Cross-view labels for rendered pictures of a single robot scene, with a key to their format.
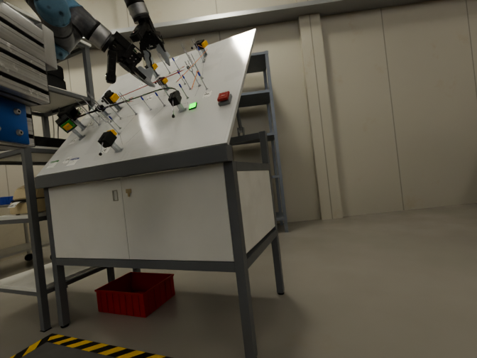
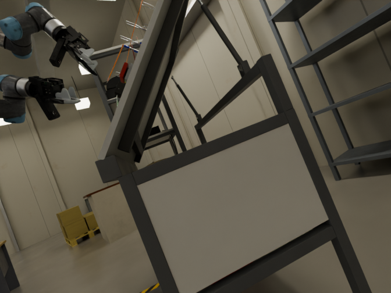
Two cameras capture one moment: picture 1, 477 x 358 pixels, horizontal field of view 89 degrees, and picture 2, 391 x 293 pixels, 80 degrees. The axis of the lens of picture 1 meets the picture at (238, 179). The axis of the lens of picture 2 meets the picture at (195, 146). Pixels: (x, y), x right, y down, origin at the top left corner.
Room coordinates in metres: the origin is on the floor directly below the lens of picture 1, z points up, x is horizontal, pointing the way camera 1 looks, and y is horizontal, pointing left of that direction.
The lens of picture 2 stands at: (0.78, -0.64, 0.78)
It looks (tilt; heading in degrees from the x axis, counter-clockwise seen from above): 2 degrees up; 55
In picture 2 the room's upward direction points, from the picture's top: 22 degrees counter-clockwise
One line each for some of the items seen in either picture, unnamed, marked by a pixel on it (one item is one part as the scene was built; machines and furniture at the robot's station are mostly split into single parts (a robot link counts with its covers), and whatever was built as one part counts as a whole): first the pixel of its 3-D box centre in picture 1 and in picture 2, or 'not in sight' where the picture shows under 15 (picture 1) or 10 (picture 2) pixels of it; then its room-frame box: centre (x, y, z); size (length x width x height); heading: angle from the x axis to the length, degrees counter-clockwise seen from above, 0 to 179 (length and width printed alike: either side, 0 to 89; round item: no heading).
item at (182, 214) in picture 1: (172, 215); not in sight; (1.08, 0.31, 0.60); 0.55 x 0.03 x 0.39; 68
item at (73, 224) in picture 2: not in sight; (81, 220); (1.29, 5.36, 0.35); 1.21 x 0.86 x 0.71; 88
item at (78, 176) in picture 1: (117, 170); (127, 170); (1.16, 0.57, 0.83); 1.18 x 0.05 x 0.06; 68
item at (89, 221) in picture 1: (86, 220); not in sight; (1.29, 0.82, 0.60); 0.55 x 0.02 x 0.39; 68
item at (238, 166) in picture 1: (169, 242); (212, 222); (1.45, 0.45, 0.40); 1.18 x 0.60 x 0.80; 68
